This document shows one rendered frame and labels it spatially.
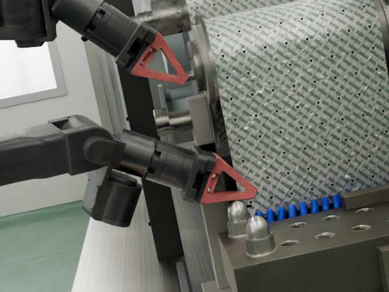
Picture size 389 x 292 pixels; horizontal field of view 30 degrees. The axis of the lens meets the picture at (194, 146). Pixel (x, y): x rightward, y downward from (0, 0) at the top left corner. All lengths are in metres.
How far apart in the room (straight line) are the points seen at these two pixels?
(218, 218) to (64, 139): 0.30
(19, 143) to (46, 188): 5.80
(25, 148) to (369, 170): 0.47
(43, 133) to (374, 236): 0.42
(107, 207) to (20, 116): 5.68
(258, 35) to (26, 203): 5.84
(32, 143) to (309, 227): 0.36
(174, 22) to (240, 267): 0.56
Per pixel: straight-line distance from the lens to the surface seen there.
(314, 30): 1.02
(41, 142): 0.91
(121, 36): 0.99
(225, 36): 1.00
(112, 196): 0.98
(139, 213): 1.79
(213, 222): 1.10
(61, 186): 6.69
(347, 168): 1.04
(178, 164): 0.97
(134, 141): 0.97
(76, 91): 6.58
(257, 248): 0.85
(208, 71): 0.99
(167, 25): 1.27
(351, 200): 0.98
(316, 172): 1.03
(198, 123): 1.06
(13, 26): 1.01
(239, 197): 1.01
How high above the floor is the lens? 1.29
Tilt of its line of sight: 8 degrees down
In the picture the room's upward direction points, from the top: 11 degrees counter-clockwise
